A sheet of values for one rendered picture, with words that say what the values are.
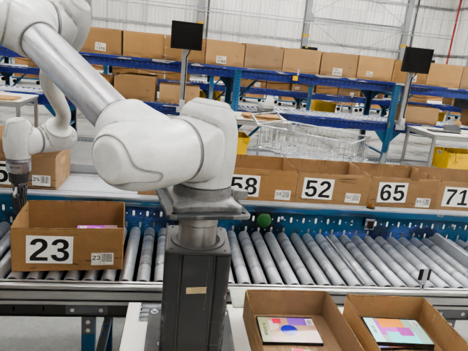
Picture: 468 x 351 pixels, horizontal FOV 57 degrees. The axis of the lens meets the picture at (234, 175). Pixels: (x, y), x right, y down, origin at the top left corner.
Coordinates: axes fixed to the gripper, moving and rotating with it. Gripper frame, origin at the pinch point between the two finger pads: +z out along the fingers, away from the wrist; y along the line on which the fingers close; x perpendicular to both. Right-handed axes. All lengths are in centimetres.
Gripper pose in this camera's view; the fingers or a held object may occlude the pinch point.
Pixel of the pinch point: (20, 219)
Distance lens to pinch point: 196.1
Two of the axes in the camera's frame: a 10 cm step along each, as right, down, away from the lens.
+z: -1.0, 9.6, 2.7
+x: 9.9, 0.6, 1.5
